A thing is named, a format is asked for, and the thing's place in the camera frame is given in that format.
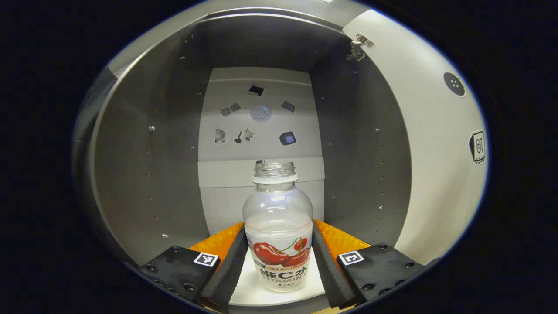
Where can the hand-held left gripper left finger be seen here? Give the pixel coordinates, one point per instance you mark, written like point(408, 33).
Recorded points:
point(222, 279)

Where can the grey cabinet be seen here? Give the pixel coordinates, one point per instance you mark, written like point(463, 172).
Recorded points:
point(130, 174)

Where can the white cabinet door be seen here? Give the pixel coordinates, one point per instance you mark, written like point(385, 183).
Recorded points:
point(427, 152)

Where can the metal door hinge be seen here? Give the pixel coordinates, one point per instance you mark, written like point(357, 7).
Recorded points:
point(359, 46)

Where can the clear plastic bottle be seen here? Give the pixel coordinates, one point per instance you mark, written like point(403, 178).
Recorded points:
point(277, 218)

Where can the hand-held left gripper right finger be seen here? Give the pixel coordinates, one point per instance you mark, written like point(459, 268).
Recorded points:
point(331, 274)

